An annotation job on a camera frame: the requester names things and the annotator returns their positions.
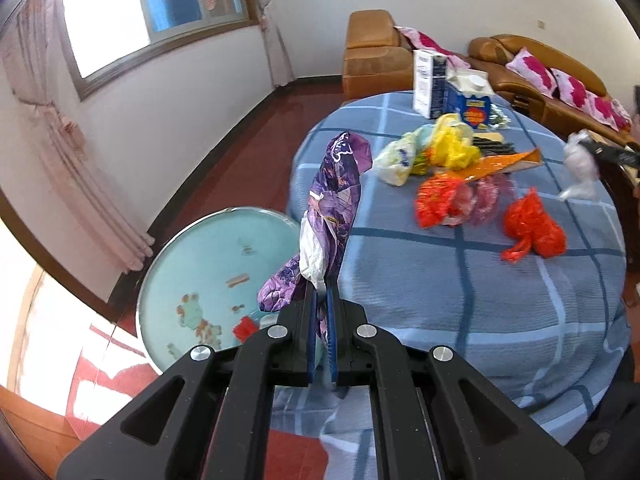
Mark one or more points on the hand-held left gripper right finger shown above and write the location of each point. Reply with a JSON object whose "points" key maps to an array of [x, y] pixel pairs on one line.
{"points": [[334, 355]]}

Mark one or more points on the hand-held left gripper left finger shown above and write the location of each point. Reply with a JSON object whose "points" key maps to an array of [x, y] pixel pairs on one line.
{"points": [[312, 350]]}

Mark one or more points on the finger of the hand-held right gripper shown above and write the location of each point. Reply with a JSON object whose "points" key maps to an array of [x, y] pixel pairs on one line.
{"points": [[612, 152]]}

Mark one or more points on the pink plastic bag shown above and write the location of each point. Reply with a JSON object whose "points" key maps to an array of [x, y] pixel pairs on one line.
{"points": [[487, 197]]}

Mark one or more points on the light blue round basin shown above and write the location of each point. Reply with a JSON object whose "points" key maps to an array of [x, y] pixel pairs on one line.
{"points": [[210, 260]]}

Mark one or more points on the yellow plastic bag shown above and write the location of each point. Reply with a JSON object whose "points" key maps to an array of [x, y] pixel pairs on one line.
{"points": [[452, 147]]}

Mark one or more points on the purple snack wrapper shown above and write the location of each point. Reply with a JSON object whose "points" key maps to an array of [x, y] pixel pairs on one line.
{"points": [[335, 180]]}

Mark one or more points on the red orange foil wrapper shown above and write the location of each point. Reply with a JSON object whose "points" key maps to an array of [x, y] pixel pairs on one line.
{"points": [[437, 202]]}

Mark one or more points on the pink floral pillow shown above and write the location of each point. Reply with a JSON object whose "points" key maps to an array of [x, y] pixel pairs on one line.
{"points": [[621, 114], [580, 92], [532, 70]]}

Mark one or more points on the dark brown chair back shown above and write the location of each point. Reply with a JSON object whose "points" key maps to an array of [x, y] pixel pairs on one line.
{"points": [[617, 210]]}

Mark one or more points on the orange leather sofa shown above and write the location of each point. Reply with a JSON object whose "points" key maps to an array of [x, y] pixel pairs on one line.
{"points": [[525, 90]]}

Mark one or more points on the red plastic bag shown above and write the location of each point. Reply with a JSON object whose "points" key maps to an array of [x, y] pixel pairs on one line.
{"points": [[532, 225]]}

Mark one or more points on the black and yellow packet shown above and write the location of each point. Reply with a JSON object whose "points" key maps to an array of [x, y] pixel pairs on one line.
{"points": [[495, 149]]}

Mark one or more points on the silver foil wrapper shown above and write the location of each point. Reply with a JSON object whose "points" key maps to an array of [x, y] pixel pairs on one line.
{"points": [[500, 117]]}

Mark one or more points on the blue carton with white top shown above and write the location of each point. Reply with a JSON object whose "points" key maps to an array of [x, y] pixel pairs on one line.
{"points": [[470, 105]]}

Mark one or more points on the blue plaid tablecloth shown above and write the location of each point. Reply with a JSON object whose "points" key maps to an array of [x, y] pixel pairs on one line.
{"points": [[500, 300]]}

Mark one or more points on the white and blue box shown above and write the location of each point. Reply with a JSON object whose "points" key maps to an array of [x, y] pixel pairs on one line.
{"points": [[425, 85]]}

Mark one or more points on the white and green plastic bag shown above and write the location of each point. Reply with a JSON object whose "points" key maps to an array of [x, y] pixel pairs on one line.
{"points": [[397, 160]]}

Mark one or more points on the dark clothing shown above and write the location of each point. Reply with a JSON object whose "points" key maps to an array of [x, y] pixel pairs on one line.
{"points": [[610, 410]]}

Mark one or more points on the orange leather armchair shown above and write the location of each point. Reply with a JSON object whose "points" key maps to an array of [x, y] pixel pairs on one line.
{"points": [[370, 60]]}

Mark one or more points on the wooden door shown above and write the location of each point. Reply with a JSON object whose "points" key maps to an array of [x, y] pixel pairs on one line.
{"points": [[30, 430]]}

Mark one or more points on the long pink curtain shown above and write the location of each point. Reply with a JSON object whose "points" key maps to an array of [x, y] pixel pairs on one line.
{"points": [[75, 160]]}

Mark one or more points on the tied pink curtain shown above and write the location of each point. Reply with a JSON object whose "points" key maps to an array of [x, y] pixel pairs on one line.
{"points": [[272, 25]]}

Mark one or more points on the window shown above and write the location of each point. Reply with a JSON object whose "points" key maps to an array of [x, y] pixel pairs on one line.
{"points": [[165, 0]]}

